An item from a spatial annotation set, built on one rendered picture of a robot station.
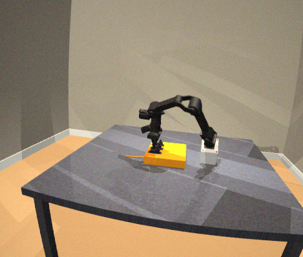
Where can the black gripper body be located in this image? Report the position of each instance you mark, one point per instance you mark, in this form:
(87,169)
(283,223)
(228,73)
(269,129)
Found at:
(155,130)

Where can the yellow-orange flat deck plate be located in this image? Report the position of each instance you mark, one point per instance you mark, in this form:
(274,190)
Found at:
(173,155)

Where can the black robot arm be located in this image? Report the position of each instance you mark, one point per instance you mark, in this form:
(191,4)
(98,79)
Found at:
(155,111)

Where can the black micro servo with orange cable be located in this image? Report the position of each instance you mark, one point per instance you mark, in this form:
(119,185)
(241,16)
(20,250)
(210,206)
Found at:
(152,151)

